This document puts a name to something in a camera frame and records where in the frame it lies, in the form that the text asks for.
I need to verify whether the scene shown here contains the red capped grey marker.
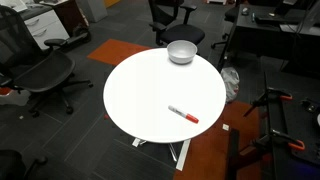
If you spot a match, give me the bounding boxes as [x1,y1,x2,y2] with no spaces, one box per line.
[167,104,200,125]

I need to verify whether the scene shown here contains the white round bowl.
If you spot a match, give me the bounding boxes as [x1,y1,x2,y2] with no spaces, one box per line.
[166,39,198,65]

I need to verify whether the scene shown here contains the black padded office chair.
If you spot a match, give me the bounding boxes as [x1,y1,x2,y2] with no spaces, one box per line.
[147,0,206,47]

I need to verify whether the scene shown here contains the white metal table base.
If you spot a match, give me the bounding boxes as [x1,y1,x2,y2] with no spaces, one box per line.
[131,137,192,172]

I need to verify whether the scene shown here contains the white crumpled plastic bag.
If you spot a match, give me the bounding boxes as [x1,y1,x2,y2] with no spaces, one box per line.
[220,66,241,104]

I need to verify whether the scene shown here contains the black scooter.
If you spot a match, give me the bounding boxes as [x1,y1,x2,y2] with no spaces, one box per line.
[66,23,92,46]

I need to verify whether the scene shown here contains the black swivel chair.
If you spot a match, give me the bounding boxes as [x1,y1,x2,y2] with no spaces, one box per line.
[211,0,241,50]

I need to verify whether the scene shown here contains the grey metal cabinet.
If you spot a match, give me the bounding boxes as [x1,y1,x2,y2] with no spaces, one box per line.
[78,0,108,24]

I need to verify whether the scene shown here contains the black mesh office chair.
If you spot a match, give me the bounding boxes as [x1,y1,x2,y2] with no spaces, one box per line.
[0,4,94,118]

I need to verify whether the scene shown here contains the black office desk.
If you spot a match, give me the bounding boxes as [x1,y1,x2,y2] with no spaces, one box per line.
[217,3,320,73]

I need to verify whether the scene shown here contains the dark brown cabinet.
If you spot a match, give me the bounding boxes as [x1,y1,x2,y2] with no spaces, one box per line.
[53,0,89,34]

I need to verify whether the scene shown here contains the white drawer cabinet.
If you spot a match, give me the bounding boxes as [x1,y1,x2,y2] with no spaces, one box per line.
[19,8,71,51]

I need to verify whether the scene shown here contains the black keyboard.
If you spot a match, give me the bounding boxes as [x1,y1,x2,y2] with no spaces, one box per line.
[255,14,294,25]

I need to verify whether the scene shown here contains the black robot mounting stand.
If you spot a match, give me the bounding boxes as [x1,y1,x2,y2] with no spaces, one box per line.
[226,71,320,180]

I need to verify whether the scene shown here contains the white red floor object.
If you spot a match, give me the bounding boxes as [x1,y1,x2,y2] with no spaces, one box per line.
[0,87,31,107]

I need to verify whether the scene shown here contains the black chair with round armrest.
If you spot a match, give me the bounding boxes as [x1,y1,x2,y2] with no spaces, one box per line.
[0,149,49,180]

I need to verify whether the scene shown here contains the white paper stack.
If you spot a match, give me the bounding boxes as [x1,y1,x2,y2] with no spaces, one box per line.
[0,0,29,13]

